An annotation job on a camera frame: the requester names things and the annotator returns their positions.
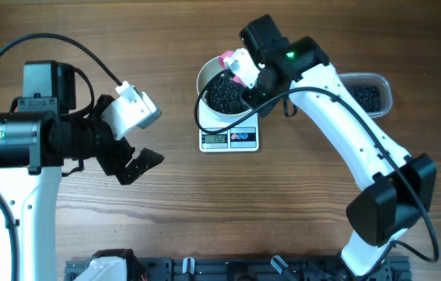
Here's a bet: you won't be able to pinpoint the clear plastic food container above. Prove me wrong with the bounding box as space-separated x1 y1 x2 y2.
339 73 393 119

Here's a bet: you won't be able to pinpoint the left grey rail clamp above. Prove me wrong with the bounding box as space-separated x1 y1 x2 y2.
182 257 195 275

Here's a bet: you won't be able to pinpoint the pink plastic measuring scoop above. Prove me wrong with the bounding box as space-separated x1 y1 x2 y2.
219 50 247 87

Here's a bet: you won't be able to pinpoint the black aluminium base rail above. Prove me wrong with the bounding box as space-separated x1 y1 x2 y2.
63 255 412 281

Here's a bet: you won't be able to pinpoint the white ceramic bowl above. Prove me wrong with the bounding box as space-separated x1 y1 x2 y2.
197 56 251 123

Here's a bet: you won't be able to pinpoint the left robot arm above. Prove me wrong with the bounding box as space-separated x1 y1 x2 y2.
0 61 163 280

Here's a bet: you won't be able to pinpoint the grey rail clamp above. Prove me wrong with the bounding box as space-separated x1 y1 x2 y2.
270 255 288 275
182 257 195 275

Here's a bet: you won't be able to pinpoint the white digital kitchen scale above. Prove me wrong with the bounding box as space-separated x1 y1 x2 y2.
198 101 259 153

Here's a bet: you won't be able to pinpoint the right grey rail clamp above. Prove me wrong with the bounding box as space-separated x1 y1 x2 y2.
270 255 288 275

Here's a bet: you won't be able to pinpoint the black beans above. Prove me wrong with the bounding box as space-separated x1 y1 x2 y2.
206 73 248 115

